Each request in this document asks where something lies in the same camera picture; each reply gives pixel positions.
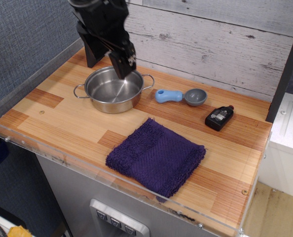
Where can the yellow tape object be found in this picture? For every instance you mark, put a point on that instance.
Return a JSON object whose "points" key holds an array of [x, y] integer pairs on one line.
{"points": [[19, 231]]}

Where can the small black bottle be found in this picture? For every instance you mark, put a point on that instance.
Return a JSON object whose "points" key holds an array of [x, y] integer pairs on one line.
{"points": [[219, 117]]}

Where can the white side cabinet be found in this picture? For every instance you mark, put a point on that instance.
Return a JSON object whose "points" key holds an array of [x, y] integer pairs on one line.
{"points": [[276, 169]]}

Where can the blue grey ice cream scoop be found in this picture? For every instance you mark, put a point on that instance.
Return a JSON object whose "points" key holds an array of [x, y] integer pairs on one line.
{"points": [[193, 97]]}

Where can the dark grey left post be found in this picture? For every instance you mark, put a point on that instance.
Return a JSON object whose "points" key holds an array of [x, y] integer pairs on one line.
{"points": [[92, 57]]}

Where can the stainless steel pot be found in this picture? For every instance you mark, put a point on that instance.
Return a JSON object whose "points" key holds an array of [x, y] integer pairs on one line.
{"points": [[112, 95]]}

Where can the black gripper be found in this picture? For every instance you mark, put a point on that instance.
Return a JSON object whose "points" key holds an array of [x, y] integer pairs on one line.
{"points": [[101, 28]]}

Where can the dark grey post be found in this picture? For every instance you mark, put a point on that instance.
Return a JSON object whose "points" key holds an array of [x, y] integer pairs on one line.
{"points": [[281, 88], [92, 57]]}

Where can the purple towel cloth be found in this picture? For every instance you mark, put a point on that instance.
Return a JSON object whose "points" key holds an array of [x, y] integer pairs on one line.
{"points": [[158, 158]]}

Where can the silver dispenser button panel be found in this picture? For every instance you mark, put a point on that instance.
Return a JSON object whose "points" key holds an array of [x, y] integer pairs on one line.
{"points": [[113, 223]]}

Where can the dark grey right post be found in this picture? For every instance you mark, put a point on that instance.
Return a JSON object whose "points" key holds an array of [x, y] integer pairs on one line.
{"points": [[281, 88]]}

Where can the clear acrylic front guard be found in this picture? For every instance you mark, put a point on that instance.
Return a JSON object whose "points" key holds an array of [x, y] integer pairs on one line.
{"points": [[53, 142]]}

